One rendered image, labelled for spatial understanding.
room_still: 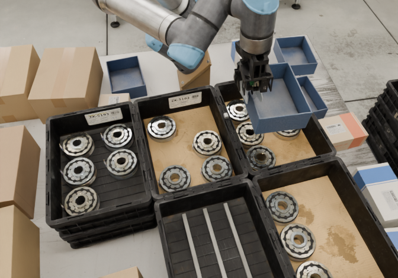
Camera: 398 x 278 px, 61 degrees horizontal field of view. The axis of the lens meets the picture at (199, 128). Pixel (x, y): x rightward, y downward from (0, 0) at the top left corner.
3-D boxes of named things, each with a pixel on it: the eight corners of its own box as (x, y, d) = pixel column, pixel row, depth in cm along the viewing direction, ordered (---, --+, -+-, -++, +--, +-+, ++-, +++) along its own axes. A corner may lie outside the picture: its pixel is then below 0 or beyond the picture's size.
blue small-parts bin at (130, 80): (108, 72, 160) (105, 61, 155) (140, 66, 163) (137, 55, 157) (114, 102, 149) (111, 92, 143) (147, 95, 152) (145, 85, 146)
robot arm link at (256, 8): (254, -34, 69) (289, -20, 65) (252, 12, 78) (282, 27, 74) (230, -16, 66) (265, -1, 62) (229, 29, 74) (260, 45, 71)
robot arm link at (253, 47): (236, 21, 76) (272, 16, 76) (236, 37, 80) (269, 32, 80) (244, 42, 72) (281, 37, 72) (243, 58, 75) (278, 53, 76)
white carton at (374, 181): (347, 179, 127) (356, 167, 119) (376, 174, 128) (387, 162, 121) (372, 230, 115) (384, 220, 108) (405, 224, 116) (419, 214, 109)
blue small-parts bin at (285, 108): (237, 83, 105) (240, 66, 99) (283, 78, 107) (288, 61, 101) (254, 134, 94) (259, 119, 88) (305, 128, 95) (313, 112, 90)
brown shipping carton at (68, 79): (57, 74, 160) (44, 47, 147) (103, 72, 160) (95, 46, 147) (42, 124, 142) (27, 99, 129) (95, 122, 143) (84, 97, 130)
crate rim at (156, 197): (133, 104, 122) (132, 99, 120) (212, 88, 126) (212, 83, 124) (153, 204, 99) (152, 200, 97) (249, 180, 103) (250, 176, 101)
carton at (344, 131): (325, 154, 133) (331, 143, 127) (311, 130, 140) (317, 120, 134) (361, 145, 136) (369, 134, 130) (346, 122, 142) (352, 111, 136)
